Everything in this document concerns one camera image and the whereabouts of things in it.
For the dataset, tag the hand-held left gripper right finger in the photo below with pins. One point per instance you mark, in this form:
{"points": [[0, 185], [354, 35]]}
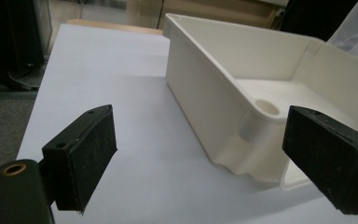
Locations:
{"points": [[329, 158]]}

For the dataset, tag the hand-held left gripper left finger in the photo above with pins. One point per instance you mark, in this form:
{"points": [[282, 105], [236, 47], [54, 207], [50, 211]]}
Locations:
{"points": [[80, 161]]}

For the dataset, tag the white plastic bin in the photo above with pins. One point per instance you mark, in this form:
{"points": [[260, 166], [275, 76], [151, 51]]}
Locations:
{"points": [[217, 93]]}

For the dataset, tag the clear plastic bag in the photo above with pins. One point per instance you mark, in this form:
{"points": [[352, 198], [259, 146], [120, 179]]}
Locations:
{"points": [[355, 35]]}

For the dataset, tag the wooden board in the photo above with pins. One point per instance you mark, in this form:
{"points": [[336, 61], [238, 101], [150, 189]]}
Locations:
{"points": [[112, 26]]}

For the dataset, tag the black equipment stand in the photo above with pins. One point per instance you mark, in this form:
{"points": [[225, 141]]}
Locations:
{"points": [[11, 40]]}

